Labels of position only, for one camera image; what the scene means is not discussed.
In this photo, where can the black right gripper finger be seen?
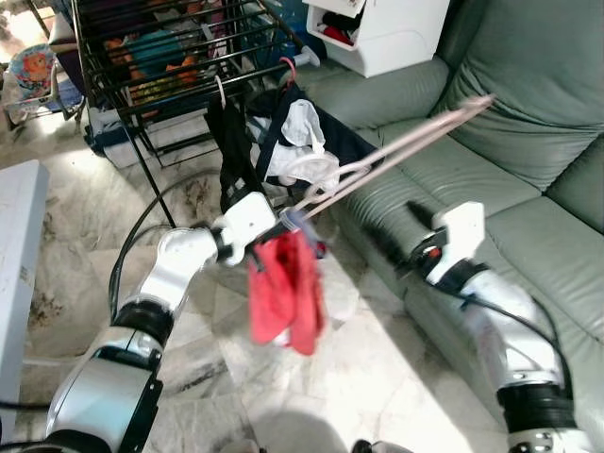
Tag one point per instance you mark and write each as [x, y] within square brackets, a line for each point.
[387, 245]
[418, 215]

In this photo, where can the red garment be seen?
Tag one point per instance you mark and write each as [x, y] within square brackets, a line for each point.
[283, 293]

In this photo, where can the pink plastic clothes hanger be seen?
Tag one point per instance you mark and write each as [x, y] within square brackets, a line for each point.
[406, 151]
[221, 92]

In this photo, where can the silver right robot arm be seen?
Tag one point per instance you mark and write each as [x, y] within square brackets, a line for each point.
[505, 330]

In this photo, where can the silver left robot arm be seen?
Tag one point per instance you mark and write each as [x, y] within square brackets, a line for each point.
[179, 269]

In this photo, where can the red clothes hanger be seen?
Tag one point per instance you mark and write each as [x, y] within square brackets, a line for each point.
[283, 66]

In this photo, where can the navy hanging garment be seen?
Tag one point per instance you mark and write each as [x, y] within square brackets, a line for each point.
[349, 142]

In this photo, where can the white grey hanging garment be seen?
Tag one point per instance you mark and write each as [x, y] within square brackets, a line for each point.
[302, 127]

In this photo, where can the grey green leather sofa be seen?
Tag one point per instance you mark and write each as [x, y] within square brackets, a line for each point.
[528, 75]

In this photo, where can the white storage drawer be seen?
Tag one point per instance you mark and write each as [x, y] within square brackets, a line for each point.
[396, 38]

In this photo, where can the grey robot right leg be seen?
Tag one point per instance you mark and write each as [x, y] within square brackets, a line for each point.
[382, 446]

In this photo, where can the large light blue table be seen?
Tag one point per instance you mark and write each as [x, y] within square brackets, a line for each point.
[19, 245]

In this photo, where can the colourful printed bag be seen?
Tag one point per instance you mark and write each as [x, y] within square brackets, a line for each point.
[36, 75]

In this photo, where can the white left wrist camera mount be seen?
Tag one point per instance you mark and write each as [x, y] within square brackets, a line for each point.
[247, 222]

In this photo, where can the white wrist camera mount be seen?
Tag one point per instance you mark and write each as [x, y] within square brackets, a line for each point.
[247, 222]
[462, 236]

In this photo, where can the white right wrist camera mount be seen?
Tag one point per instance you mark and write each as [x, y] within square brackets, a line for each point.
[462, 236]

